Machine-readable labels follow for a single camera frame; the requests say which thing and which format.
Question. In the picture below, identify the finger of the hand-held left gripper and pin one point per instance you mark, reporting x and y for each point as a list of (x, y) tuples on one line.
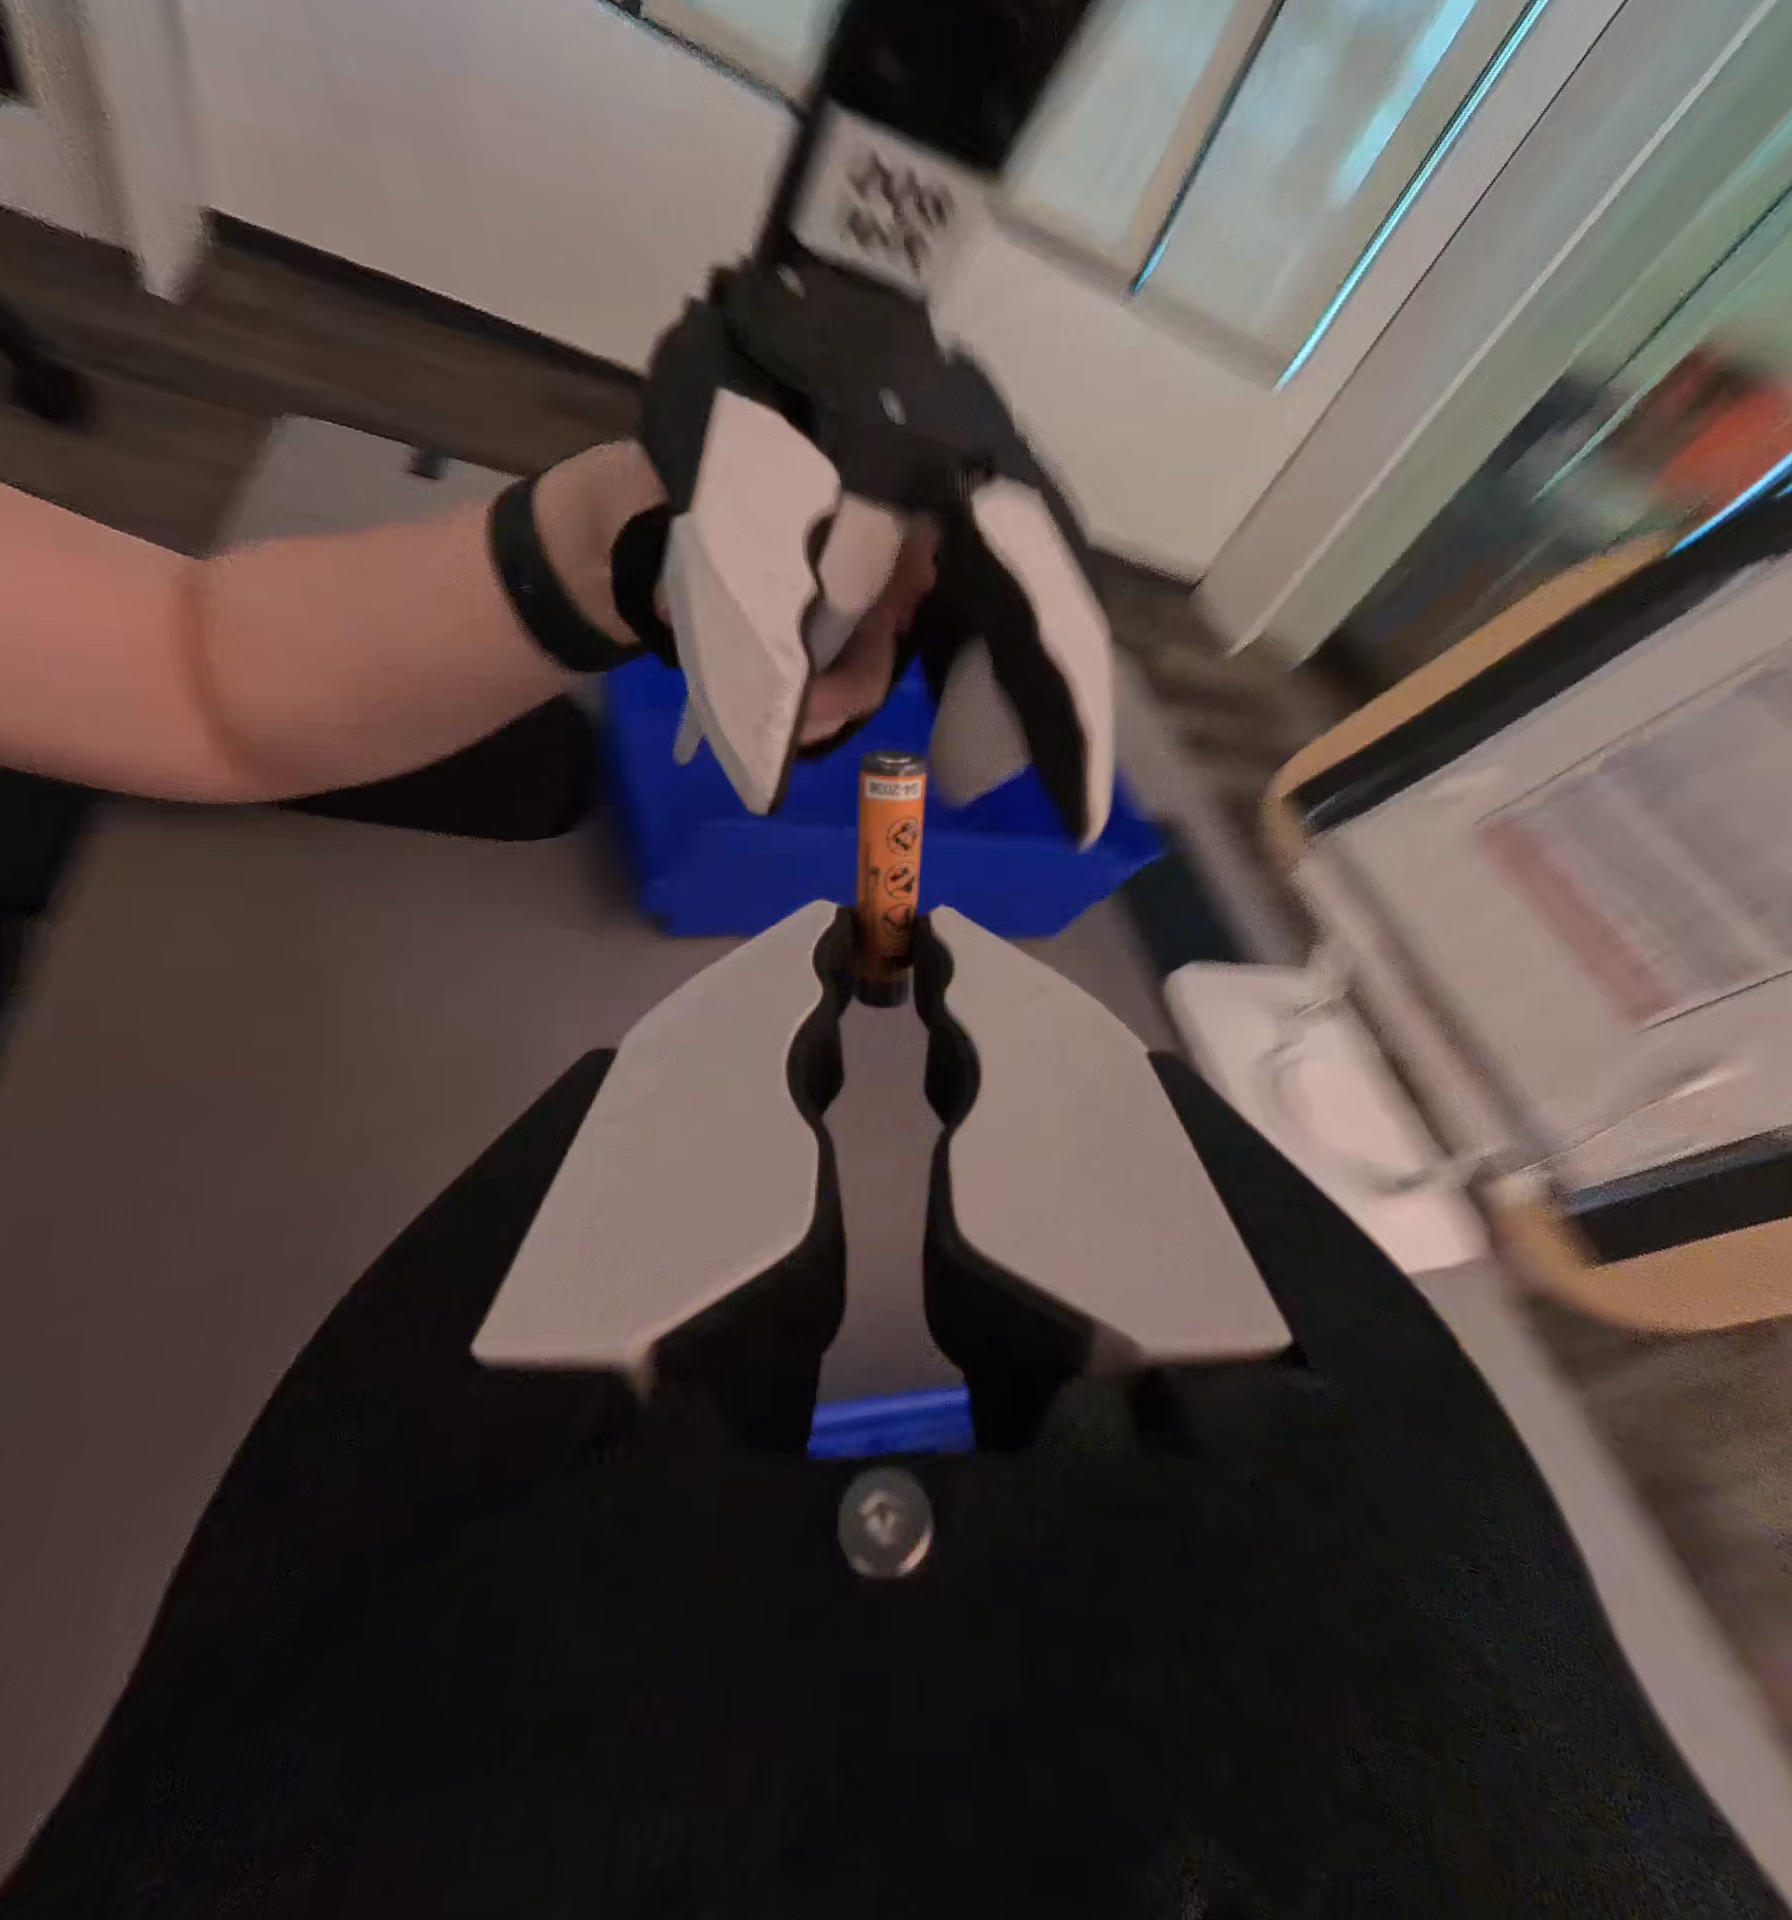
[(744, 600), (1069, 646)]

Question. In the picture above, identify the white board stand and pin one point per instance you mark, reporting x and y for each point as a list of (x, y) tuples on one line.
[(1241, 1036)]

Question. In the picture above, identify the blue plastic bin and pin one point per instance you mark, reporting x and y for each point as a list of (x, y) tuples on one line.
[(744, 886), (886, 1424)]

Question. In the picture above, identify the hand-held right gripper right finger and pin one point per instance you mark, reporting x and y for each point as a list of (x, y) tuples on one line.
[(1106, 1201)]

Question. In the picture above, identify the orange battery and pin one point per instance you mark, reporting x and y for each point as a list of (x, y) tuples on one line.
[(891, 857)]

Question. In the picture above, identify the black wristband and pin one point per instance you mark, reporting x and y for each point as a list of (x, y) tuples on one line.
[(535, 576)]

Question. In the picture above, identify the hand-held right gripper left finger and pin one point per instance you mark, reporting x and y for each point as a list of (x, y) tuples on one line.
[(658, 1201)]

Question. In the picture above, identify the paper notice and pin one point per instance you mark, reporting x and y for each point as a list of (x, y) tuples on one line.
[(1659, 869)]

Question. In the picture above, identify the glass partition window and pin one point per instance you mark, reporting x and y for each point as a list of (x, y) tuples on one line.
[(1289, 117)]

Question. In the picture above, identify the person's left hand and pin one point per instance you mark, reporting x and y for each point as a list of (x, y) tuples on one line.
[(604, 492)]

